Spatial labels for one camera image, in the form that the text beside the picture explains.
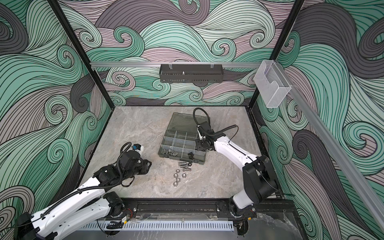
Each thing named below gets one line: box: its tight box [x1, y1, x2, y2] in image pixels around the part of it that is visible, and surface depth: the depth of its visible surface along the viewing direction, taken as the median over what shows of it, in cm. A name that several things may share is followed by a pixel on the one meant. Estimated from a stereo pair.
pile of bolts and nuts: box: [173, 161, 192, 187], surface depth 87 cm
